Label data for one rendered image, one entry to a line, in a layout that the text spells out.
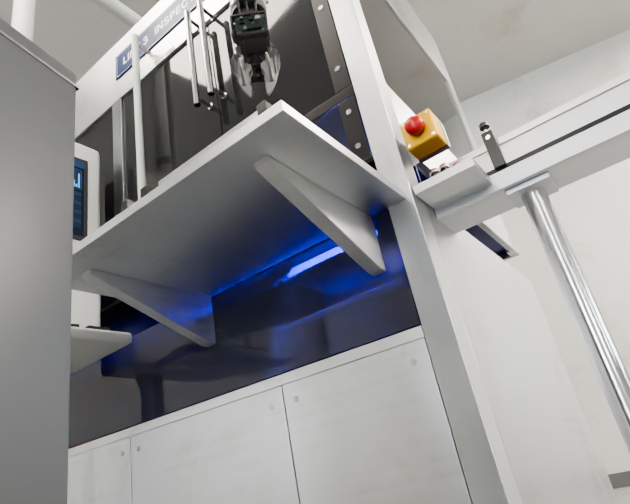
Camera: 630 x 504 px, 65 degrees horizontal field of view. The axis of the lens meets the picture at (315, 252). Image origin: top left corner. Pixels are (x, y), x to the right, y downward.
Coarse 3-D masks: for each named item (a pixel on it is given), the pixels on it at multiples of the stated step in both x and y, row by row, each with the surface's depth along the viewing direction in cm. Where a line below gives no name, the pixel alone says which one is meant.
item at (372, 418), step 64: (448, 256) 105; (512, 320) 130; (256, 384) 114; (320, 384) 104; (384, 384) 95; (512, 384) 106; (128, 448) 135; (192, 448) 121; (256, 448) 110; (320, 448) 100; (384, 448) 92; (448, 448) 85; (512, 448) 89; (576, 448) 132
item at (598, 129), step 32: (608, 96) 94; (480, 128) 107; (544, 128) 100; (576, 128) 96; (608, 128) 93; (480, 160) 106; (512, 160) 102; (544, 160) 98; (576, 160) 97; (608, 160) 100; (480, 192) 104; (448, 224) 113
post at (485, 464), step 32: (352, 0) 127; (352, 32) 123; (352, 64) 120; (384, 96) 115; (384, 128) 110; (384, 160) 108; (416, 224) 99; (416, 256) 98; (416, 288) 96; (448, 288) 96; (448, 320) 91; (448, 352) 89; (448, 384) 88; (480, 384) 89; (448, 416) 87; (480, 416) 83; (480, 448) 82; (480, 480) 81; (512, 480) 83
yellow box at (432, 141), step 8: (424, 112) 104; (424, 120) 103; (432, 120) 102; (400, 128) 107; (424, 128) 103; (432, 128) 102; (440, 128) 105; (408, 136) 105; (416, 136) 104; (424, 136) 102; (432, 136) 101; (440, 136) 102; (408, 144) 104; (416, 144) 103; (424, 144) 103; (432, 144) 104; (440, 144) 104; (448, 144) 105; (416, 152) 105; (424, 152) 106; (432, 152) 107; (440, 152) 107; (424, 160) 109
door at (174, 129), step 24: (168, 72) 172; (144, 96) 178; (168, 96) 168; (192, 96) 160; (216, 96) 152; (144, 120) 174; (168, 120) 165; (192, 120) 156; (216, 120) 149; (144, 144) 170; (168, 144) 161; (192, 144) 153; (168, 168) 158
